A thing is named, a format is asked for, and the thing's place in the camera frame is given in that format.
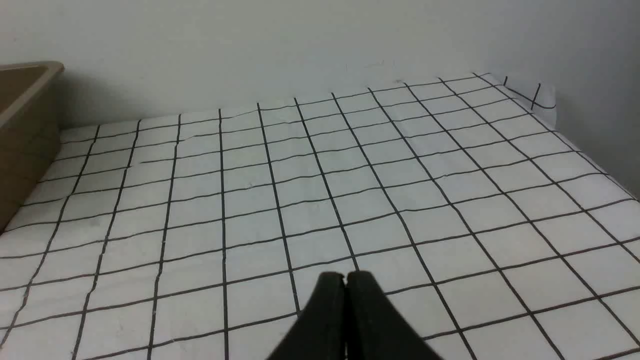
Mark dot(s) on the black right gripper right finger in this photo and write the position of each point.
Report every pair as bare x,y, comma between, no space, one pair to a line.
375,330

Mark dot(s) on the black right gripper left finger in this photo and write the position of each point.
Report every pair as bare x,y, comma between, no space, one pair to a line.
317,333

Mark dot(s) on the white black-grid tablecloth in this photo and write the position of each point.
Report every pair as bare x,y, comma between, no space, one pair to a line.
202,235

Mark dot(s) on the olive green plastic bin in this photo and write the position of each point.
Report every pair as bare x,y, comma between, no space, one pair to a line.
29,130

